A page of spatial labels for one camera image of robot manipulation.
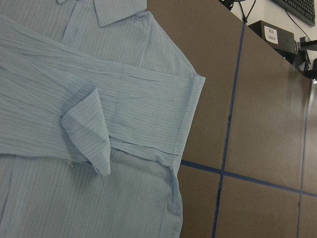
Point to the light blue button-up shirt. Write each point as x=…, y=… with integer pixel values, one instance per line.
x=96, y=104

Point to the black labelled box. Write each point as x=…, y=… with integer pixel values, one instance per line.
x=279, y=39

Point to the black keyboard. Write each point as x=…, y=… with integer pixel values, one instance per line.
x=303, y=9

